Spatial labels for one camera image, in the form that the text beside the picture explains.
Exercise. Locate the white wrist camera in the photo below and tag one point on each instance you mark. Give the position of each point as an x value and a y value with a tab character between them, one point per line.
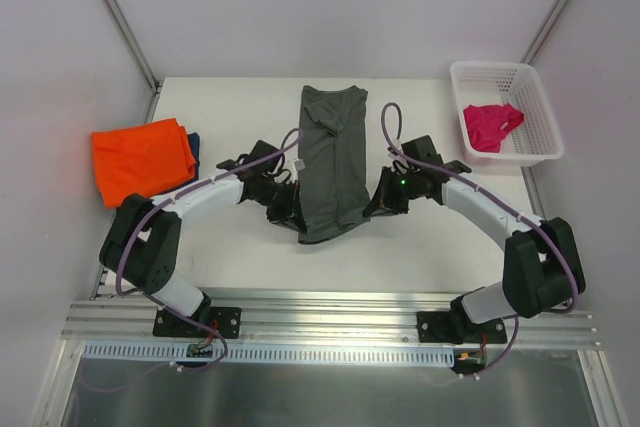
395	147
297	164

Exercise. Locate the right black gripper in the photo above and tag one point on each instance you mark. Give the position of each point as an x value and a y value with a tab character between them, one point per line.
391	195

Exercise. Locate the magenta t shirt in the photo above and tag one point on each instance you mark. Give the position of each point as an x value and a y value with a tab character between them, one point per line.
488	126

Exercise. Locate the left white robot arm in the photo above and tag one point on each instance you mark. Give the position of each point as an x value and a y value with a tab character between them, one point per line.
141	247

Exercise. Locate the grey t shirt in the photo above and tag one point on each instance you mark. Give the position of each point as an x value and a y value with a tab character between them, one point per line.
333	191

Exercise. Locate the orange folded t shirt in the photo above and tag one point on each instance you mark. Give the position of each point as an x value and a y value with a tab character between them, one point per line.
147	160

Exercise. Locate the white slotted cable duct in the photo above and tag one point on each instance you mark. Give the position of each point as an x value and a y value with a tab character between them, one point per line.
271	354

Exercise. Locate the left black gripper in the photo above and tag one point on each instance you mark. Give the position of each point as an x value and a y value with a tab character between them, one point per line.
283	203

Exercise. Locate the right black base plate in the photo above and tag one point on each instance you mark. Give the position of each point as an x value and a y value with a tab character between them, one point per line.
447	327

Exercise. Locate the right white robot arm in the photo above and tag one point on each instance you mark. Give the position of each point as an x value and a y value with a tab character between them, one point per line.
542	270

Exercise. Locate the left aluminium frame post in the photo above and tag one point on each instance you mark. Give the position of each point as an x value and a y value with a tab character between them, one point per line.
131	44

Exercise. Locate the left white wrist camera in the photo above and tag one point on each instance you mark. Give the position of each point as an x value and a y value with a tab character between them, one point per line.
297	164

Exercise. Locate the navy folded t shirt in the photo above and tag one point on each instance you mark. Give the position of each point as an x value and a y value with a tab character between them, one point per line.
194	145

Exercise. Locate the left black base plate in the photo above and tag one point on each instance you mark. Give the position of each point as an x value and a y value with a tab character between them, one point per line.
225	320

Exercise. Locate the white plastic basket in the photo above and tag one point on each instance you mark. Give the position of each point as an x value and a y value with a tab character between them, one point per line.
480	83

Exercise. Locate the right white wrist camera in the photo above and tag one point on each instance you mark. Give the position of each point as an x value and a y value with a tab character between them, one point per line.
395	147

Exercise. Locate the aluminium mounting rail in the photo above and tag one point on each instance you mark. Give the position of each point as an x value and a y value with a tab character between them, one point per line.
322	318

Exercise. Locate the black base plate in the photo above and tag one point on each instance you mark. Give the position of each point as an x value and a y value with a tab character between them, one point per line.
447	327
225	320

